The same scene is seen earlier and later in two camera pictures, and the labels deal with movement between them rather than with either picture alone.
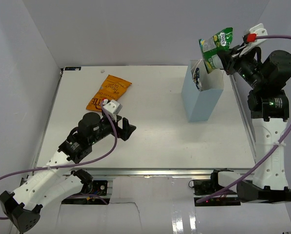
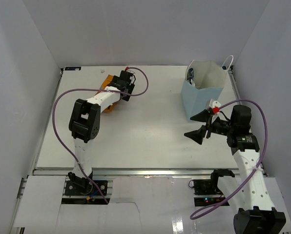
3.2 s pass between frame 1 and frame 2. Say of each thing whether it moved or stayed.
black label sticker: stayed
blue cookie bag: moved
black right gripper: moved
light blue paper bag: stayed
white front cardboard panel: stayed
